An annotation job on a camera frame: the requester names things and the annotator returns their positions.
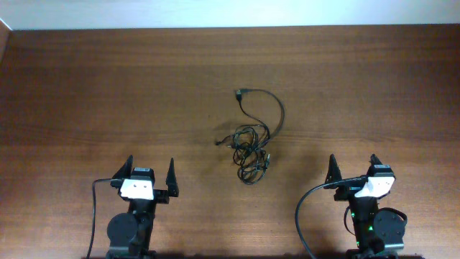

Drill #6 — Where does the thin black cable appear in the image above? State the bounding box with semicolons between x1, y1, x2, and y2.
214;124;271;186

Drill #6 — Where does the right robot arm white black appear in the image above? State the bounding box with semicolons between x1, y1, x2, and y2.
325;155;408;258

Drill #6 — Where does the long black usb cable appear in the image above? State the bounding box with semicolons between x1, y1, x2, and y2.
234;88;286;145

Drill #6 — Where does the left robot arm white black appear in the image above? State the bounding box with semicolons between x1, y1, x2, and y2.
106;156;179;259

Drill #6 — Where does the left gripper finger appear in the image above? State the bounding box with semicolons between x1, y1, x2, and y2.
112;155;134;179
165;158;179;197

